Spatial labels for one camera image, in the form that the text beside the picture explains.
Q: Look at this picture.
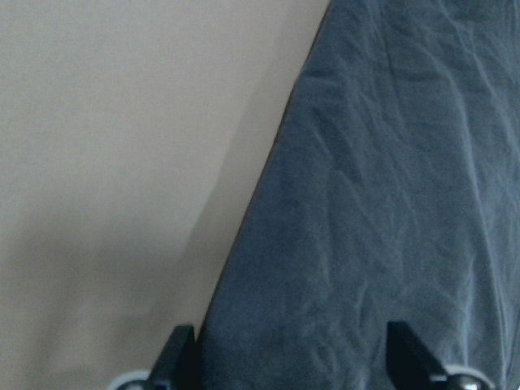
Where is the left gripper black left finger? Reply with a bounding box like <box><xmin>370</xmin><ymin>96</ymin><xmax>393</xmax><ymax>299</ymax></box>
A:
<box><xmin>148</xmin><ymin>325</ymin><xmax>196</xmax><ymax>389</ymax></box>

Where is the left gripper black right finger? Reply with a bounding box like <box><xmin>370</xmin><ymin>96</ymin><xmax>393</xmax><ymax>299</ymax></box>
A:
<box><xmin>386</xmin><ymin>321</ymin><xmax>449</xmax><ymax>390</ymax></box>

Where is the black printed t-shirt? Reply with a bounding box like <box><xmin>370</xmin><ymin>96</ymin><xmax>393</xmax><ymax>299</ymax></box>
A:
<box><xmin>201</xmin><ymin>1</ymin><xmax>519</xmax><ymax>389</ymax></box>

